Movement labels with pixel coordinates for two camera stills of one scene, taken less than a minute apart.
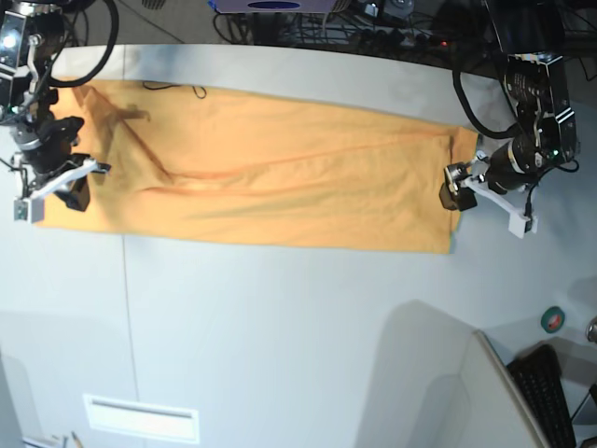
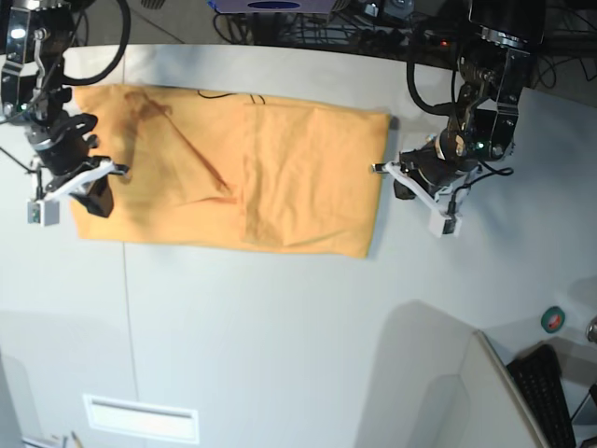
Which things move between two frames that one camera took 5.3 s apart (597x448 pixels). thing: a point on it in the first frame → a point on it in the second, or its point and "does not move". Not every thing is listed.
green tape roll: (552, 319) does not move
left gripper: (46, 146) → (63, 149)
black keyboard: (537, 374) does not move
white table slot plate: (145, 419) does not move
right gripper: (511, 164) → (436, 164)
